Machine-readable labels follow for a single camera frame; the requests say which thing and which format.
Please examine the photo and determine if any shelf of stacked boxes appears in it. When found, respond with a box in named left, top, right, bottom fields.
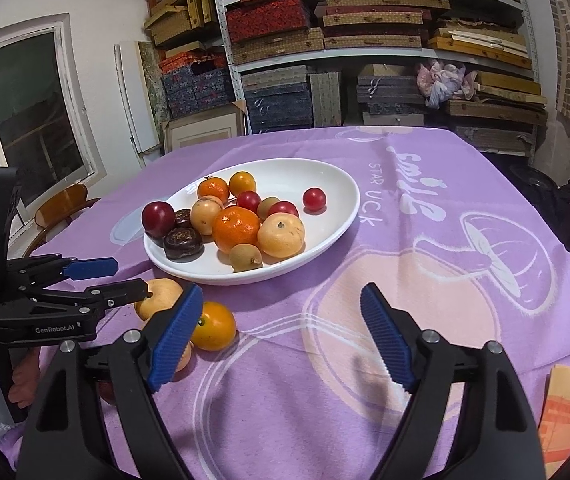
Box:
left=145, top=0, right=548, bottom=126

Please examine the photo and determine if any wooden picture frame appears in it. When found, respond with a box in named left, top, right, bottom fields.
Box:
left=162, top=102, right=246, bottom=153

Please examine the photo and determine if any stack of dark grey boxes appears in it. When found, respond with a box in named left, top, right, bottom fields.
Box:
left=242, top=67, right=426, bottom=131

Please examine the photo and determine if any person's left hand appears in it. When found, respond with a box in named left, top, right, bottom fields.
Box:
left=9, top=349, right=40, bottom=408

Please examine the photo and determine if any peach coloured fruit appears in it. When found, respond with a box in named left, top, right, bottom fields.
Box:
left=172, top=341, right=194, bottom=373

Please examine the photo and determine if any yellow speckled fruit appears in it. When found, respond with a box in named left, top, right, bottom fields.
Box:
left=190, top=196, right=226, bottom=236

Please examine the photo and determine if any tan loquat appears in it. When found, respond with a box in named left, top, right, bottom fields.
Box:
left=229, top=243, right=262, bottom=273

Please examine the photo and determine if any yellow-orange fruit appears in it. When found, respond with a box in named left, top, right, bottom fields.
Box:
left=135, top=278, right=184, bottom=322

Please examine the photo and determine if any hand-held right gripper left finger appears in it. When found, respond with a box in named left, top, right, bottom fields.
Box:
left=15, top=282, right=204, bottom=480

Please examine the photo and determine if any brown wooden chair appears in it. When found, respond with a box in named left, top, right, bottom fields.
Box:
left=35, top=184, right=100, bottom=256

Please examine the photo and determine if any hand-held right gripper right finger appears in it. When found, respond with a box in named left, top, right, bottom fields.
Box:
left=360, top=282, right=548, bottom=480

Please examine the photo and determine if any stack of blue floral boxes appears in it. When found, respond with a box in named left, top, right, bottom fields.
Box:
left=161, top=65, right=236, bottom=118

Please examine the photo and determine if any large yellow round fruit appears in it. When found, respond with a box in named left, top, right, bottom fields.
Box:
left=257, top=213, right=306, bottom=259

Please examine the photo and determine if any red patterned box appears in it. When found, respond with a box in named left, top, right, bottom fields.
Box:
left=226, top=0, right=310, bottom=43

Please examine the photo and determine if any white leaning board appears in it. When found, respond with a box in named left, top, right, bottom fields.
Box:
left=115, top=40, right=158, bottom=156

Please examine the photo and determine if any red cherry tomato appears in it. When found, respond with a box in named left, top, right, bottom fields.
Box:
left=303, top=187, right=327, bottom=212

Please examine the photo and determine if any white oval plate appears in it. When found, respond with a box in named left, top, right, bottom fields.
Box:
left=143, top=158, right=360, bottom=286

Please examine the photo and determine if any pale round longan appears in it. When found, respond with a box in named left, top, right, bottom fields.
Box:
left=257, top=197, right=280, bottom=221

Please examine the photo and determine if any dark red plum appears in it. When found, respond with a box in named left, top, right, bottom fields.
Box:
left=96, top=381, right=118, bottom=406

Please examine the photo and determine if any orange loquat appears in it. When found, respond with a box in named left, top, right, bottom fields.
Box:
left=228, top=171, right=257, bottom=198

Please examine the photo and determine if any white framed window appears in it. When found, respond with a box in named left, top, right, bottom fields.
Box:
left=0, top=14, right=98, bottom=211

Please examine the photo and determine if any large mandarin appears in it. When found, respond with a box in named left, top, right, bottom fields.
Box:
left=212, top=206, right=262, bottom=255

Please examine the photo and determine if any red tomato with stem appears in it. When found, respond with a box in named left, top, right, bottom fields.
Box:
left=235, top=190, right=262, bottom=214

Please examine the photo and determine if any mottled green board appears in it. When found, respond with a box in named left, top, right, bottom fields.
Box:
left=140, top=42, right=170, bottom=126

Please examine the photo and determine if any purple printed tablecloth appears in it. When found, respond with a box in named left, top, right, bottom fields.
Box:
left=2, top=126, right=570, bottom=480

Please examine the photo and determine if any orange paper bag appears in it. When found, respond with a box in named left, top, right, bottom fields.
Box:
left=536, top=364, right=570, bottom=467

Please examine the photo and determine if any pink plastic bag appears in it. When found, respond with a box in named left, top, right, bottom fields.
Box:
left=417, top=59, right=478, bottom=108

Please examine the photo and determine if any orange tomato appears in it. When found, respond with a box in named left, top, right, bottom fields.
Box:
left=191, top=302, right=238, bottom=351

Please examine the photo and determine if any small mandarin with stem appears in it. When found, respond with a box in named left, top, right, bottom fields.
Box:
left=197, top=176, right=230, bottom=204

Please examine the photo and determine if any white metal shelf rack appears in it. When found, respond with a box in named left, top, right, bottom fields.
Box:
left=207, top=0, right=540, bottom=156

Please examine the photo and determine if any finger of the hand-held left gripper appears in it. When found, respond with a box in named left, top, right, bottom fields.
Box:
left=27, top=279, right=153, bottom=312
left=7, top=254, right=119, bottom=293

